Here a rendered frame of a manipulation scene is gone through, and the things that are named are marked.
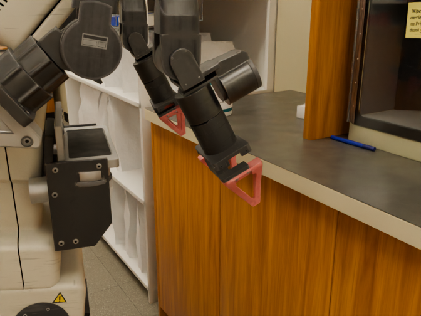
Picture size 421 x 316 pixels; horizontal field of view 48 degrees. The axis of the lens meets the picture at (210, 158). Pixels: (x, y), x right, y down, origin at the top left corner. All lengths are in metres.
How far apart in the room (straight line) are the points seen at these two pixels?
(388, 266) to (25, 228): 0.68
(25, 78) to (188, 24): 0.23
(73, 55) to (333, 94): 0.85
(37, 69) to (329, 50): 0.84
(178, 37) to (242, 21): 1.73
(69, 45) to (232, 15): 1.87
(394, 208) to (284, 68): 1.34
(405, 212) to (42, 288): 0.66
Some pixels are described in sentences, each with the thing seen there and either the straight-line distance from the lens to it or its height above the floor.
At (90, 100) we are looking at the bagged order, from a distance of 2.69.
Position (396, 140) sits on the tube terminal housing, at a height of 0.98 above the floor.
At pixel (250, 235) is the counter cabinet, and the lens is 1.29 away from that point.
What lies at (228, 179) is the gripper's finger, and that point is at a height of 1.04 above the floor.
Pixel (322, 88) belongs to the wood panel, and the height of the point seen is 1.08.
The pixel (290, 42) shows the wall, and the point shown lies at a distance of 2.12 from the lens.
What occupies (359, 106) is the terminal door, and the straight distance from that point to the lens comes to 1.28.
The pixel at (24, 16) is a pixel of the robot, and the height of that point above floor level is 1.27.
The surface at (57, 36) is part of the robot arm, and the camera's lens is 0.66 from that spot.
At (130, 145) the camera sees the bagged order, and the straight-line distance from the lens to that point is 2.35.
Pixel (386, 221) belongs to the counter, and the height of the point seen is 0.92.
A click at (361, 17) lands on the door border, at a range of 1.27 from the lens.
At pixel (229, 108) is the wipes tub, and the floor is 0.96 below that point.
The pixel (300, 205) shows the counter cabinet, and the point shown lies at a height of 0.85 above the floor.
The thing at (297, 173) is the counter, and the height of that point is 0.94.
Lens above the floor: 1.29
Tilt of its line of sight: 18 degrees down
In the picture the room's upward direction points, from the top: straight up
